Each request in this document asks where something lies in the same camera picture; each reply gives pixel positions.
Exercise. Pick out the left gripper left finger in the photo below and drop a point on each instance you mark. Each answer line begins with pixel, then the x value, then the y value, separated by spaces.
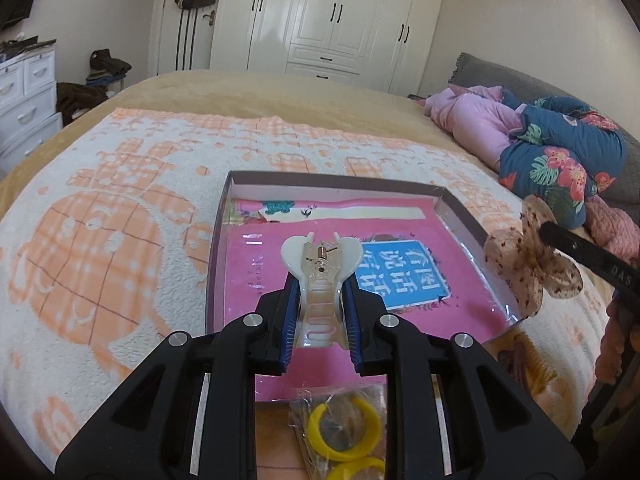
pixel 187 411

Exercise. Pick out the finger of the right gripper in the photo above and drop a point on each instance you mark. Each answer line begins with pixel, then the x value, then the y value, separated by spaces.
pixel 612 269

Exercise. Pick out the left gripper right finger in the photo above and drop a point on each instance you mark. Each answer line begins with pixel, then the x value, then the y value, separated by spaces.
pixel 450 404

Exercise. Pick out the beige dotted mesh bow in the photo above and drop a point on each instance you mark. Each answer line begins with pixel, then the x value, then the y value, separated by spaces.
pixel 527 265

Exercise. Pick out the bagged yellow bangles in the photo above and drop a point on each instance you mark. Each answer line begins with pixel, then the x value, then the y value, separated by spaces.
pixel 341 432

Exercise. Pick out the cream hair claw clip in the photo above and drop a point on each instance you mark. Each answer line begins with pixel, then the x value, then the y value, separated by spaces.
pixel 321 269

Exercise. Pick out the white bedroom door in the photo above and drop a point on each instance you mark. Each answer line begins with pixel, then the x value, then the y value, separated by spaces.
pixel 180 39

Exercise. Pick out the right hand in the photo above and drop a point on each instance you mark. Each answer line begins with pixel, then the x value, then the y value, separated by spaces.
pixel 612 346

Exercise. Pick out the grey headboard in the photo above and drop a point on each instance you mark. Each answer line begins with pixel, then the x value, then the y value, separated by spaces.
pixel 472 71

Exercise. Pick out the blue floral quilt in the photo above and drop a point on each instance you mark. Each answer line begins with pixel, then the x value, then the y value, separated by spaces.
pixel 564 153

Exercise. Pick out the grey cardboard tray box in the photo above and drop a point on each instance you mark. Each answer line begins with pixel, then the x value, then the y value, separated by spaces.
pixel 417 246

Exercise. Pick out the pink quilt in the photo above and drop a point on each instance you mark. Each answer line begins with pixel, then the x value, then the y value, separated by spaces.
pixel 476 118

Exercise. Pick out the orange white plush blanket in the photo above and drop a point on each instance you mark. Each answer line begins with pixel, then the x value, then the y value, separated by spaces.
pixel 104 251

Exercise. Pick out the tan bedspread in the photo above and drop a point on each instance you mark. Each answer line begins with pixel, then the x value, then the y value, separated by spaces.
pixel 293 99

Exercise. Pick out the dark clothes pile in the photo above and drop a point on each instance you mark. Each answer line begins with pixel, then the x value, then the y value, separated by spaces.
pixel 104 71

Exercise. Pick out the white built-in wardrobe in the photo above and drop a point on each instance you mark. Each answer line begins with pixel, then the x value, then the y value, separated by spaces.
pixel 381 45

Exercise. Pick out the white drawer chest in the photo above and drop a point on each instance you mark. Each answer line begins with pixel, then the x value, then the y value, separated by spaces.
pixel 28 115

